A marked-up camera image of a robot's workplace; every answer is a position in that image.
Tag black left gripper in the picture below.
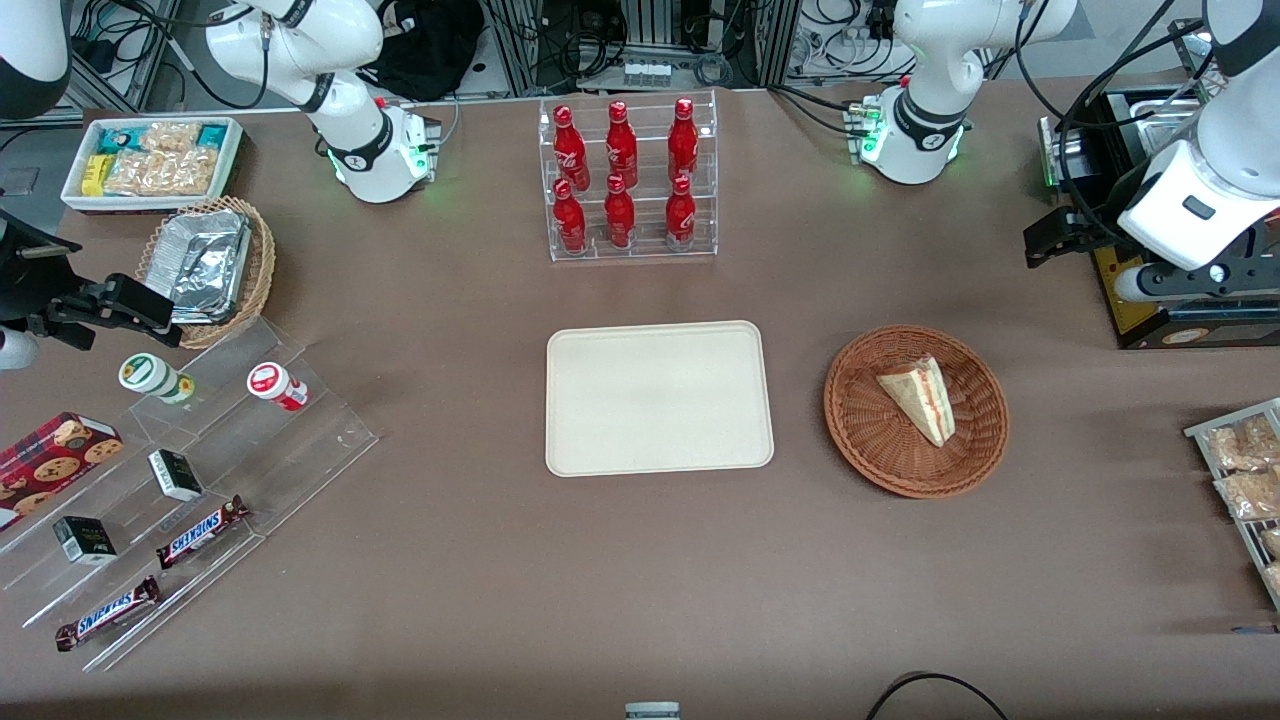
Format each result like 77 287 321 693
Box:
1023 205 1280 303

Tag red cookie box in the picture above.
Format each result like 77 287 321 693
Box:
0 411 126 532

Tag triangle sandwich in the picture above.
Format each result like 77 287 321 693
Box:
877 356 957 448

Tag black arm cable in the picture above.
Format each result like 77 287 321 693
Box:
158 0 273 111
1014 0 1216 246

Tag silver foil packets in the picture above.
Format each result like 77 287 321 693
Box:
155 208 253 326

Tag clear acrylic bottle rack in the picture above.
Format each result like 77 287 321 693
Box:
538 89 719 264

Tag black cable loop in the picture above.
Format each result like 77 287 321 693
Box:
864 671 1012 720

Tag beige rectangular tray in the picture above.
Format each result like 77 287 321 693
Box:
545 320 776 478

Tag clear acrylic stepped display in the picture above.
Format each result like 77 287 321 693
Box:
0 317 380 674

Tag tray with snack bags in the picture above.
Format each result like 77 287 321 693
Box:
1184 397 1280 613

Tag black metal appliance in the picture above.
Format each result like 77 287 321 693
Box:
1038 85 1221 253

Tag Snickers chocolate bar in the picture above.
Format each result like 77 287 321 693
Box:
155 494 252 570
54 575 163 653

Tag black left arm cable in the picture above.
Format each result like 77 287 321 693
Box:
1014 0 1216 246

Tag white rectangular snack bin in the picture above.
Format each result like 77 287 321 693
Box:
60 116 245 215

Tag green lid yogurt cup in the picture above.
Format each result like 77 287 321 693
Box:
118 353 197 406

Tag black yellow printed box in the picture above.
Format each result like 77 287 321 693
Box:
1090 244 1280 351

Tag small black carton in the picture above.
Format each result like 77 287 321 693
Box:
51 515 119 566
147 448 205 503

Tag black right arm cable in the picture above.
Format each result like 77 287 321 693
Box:
158 0 273 111

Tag round brown wicker basket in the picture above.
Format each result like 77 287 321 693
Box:
824 325 1010 499

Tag red cola bottle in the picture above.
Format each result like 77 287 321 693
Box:
603 174 638 250
553 104 592 192
664 175 699 250
605 100 640 190
553 178 590 255
667 97 701 185

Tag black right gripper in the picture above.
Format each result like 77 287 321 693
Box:
0 208 187 352

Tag red lid yogurt cup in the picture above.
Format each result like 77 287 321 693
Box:
246 361 311 413

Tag oval tan wicker basket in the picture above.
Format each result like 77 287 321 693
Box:
136 196 277 350

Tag clear bag of crackers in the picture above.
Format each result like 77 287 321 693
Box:
104 147 219 198
138 121 203 154

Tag black fabric bag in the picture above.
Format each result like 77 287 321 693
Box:
364 0 487 102

